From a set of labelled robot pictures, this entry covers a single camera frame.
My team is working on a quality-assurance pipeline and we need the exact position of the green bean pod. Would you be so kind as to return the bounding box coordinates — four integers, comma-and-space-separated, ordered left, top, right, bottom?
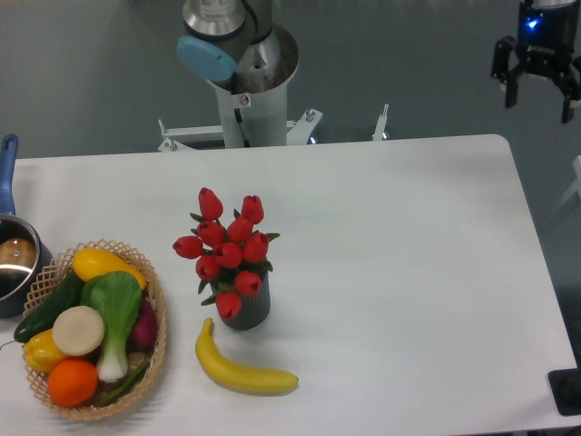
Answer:
95, 360, 150, 407

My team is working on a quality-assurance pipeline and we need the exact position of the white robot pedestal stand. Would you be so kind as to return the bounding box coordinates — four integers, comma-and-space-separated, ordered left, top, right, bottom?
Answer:
156, 81, 390, 153

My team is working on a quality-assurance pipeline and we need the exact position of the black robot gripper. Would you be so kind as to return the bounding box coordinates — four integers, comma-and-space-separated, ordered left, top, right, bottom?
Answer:
490, 1, 580, 124

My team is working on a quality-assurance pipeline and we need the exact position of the yellow banana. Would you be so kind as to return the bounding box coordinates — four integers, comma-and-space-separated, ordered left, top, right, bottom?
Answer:
195, 318, 299, 395

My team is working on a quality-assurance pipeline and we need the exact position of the yellow squash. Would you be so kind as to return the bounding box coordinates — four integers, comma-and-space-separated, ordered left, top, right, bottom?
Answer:
72, 248, 147, 291

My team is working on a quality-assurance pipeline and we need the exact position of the orange fruit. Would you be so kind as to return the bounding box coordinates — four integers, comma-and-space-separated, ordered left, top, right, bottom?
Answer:
47, 358, 99, 407

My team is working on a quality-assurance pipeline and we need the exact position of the beige round bun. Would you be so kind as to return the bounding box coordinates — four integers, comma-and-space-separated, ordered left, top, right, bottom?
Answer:
52, 305, 105, 357

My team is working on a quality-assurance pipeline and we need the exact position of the blue handled saucepan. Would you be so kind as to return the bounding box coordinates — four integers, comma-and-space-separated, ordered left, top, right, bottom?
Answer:
1, 134, 52, 318

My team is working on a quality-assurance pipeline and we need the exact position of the purple red onion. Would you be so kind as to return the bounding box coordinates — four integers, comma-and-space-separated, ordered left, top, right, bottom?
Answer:
130, 299, 158, 350

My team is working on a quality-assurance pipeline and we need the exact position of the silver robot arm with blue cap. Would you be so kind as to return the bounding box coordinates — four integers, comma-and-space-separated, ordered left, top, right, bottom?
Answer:
176, 1, 580, 123

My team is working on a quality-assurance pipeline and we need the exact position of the white frame at right edge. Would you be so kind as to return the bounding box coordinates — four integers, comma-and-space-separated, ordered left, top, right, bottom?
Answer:
558, 155, 581, 207

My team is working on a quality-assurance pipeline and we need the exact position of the woven wicker basket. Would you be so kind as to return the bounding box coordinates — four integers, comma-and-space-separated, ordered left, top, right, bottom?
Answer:
24, 240, 167, 421

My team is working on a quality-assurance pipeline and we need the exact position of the black device at table edge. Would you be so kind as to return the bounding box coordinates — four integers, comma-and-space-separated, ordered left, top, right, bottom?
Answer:
547, 368, 580, 416

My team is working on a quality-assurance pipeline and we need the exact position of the dark green cucumber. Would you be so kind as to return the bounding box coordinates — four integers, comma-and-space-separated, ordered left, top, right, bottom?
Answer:
14, 272, 84, 343

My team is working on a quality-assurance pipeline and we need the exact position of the yellow bell pepper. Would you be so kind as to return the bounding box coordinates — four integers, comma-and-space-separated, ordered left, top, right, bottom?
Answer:
23, 329, 68, 373

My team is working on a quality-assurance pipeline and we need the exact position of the red tulip bouquet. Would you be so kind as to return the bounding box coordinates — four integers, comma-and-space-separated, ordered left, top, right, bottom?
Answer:
172, 187, 280, 294

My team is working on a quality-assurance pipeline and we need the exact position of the green bok choy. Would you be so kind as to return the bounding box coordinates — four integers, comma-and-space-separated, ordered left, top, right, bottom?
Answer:
81, 271, 142, 382

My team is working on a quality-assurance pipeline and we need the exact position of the dark grey ribbed vase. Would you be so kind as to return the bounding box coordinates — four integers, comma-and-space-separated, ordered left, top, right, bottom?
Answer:
210, 272, 271, 331

